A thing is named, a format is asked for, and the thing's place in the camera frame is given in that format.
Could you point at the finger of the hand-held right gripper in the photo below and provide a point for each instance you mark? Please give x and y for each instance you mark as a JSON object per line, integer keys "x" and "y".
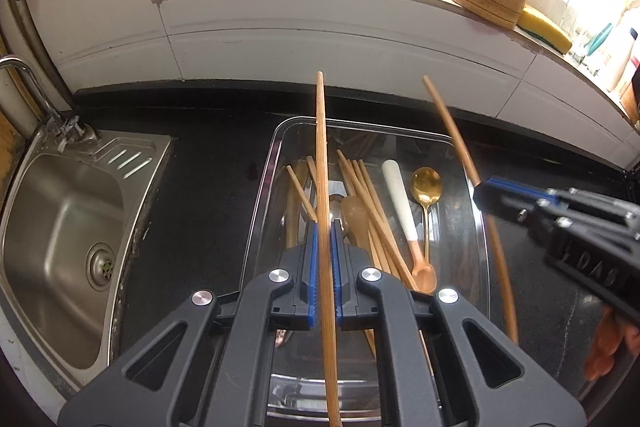
{"x": 500, "y": 202}
{"x": 520, "y": 188}

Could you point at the stainless steel sink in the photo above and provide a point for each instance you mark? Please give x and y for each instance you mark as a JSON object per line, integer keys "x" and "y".
{"x": 60, "y": 232}

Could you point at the bamboo chopstick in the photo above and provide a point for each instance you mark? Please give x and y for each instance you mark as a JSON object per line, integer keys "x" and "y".
{"x": 452, "y": 132}
{"x": 322, "y": 157}

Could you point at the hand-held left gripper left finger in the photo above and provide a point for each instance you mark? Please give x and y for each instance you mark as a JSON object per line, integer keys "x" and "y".
{"x": 312, "y": 267}

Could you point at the person's right hand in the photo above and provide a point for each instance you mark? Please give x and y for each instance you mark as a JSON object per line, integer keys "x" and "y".
{"x": 600, "y": 349}

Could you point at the clear glass cup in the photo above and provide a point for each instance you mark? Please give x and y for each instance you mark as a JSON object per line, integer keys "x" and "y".
{"x": 577, "y": 37}

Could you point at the clear plastic tray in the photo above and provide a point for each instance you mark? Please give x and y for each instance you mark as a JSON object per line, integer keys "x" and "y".
{"x": 280, "y": 142}

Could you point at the white plastic bottle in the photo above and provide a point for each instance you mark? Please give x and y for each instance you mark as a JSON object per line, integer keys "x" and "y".
{"x": 625, "y": 47}

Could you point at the gold metal spoon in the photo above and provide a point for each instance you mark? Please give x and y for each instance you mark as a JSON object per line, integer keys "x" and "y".
{"x": 426, "y": 184}

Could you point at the yellow sponge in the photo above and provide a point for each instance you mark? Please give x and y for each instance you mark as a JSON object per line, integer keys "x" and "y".
{"x": 542, "y": 27}

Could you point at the grey wall pipe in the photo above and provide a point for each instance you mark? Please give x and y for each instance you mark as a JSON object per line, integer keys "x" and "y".
{"x": 30, "y": 32}

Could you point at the tan wooden spoon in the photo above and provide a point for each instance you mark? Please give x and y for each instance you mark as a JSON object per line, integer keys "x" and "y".
{"x": 354, "y": 214}

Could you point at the metal faucet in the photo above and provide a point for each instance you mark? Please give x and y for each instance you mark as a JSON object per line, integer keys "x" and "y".
{"x": 35, "y": 92}

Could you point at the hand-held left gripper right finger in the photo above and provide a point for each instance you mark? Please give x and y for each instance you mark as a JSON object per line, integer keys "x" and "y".
{"x": 336, "y": 267}

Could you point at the bundle of wooden chopsticks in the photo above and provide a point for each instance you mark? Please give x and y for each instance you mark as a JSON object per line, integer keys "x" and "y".
{"x": 372, "y": 219}

